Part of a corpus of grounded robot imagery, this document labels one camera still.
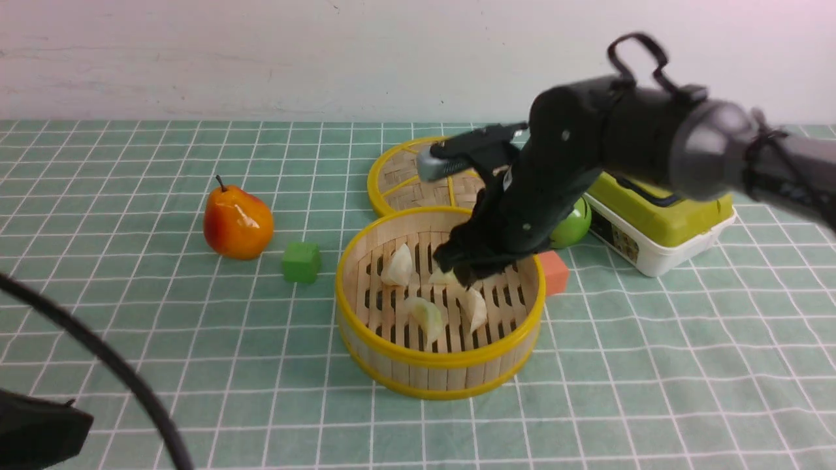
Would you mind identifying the woven bamboo steamer lid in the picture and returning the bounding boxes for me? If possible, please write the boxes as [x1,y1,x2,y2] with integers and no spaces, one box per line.
[367,136,483,217]

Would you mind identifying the white dumpling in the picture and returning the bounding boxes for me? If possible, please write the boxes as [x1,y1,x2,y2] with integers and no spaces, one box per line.
[380,243,415,288]

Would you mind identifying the orange cube block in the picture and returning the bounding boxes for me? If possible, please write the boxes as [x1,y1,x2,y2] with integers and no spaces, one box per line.
[537,251,571,296]

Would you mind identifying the black cable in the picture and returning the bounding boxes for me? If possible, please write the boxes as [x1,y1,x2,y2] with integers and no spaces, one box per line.
[0,271,195,470]
[606,33,683,95]

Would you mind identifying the pale green dumpling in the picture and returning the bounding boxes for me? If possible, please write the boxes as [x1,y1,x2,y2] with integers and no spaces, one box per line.
[426,268,462,287]
[404,297,445,350]

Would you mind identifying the bamboo steamer tray yellow rim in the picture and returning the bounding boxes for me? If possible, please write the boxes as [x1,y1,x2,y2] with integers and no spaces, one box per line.
[335,206,546,400]

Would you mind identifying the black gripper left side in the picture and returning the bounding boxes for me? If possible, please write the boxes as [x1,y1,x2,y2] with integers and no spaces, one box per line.
[1,390,95,469]

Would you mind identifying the beige dumpling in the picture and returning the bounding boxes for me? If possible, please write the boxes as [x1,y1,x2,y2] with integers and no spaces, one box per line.
[462,287,487,334]

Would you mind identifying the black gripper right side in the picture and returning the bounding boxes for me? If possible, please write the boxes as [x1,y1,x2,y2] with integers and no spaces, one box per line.
[433,144,602,289]

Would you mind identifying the green cube block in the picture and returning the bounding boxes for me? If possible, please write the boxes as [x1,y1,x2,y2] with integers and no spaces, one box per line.
[281,241,322,285]

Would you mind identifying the green apple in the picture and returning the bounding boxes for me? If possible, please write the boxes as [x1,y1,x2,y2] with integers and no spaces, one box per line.
[550,197,593,249]

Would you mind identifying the black cable right side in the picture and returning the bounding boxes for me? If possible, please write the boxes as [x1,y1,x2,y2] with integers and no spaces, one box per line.
[606,33,683,95]

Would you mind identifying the orange red pear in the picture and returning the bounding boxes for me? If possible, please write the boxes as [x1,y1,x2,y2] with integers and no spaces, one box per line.
[202,175,274,260]

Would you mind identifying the pale green dumpling bottom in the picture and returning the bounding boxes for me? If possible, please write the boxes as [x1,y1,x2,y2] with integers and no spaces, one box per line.
[404,297,445,350]

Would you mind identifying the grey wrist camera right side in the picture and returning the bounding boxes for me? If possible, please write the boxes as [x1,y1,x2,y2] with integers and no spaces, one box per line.
[416,121,531,183]

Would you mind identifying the green checkered tablecloth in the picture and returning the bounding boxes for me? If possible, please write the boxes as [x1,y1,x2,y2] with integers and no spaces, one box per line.
[1,120,835,469]

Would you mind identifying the black cable left side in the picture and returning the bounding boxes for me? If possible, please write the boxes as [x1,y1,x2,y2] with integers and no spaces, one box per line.
[0,271,195,470]

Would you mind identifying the green lidded white box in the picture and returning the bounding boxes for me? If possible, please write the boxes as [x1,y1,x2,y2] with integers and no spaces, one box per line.
[583,173,737,277]

